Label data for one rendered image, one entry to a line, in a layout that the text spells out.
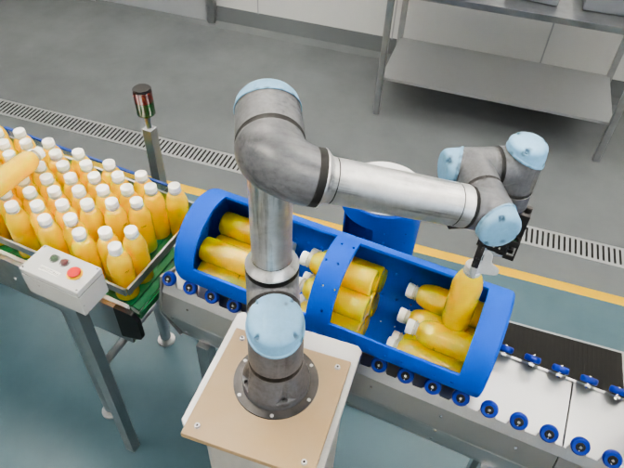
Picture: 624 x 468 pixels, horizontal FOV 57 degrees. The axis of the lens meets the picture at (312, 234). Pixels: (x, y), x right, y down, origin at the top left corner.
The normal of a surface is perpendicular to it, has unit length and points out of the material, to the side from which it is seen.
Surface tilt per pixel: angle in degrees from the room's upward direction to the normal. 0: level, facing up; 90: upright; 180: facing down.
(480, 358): 56
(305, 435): 1
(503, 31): 90
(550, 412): 0
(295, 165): 44
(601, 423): 0
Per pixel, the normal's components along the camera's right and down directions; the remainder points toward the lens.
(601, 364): 0.04, -0.70
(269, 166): -0.30, 0.22
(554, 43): -0.32, 0.66
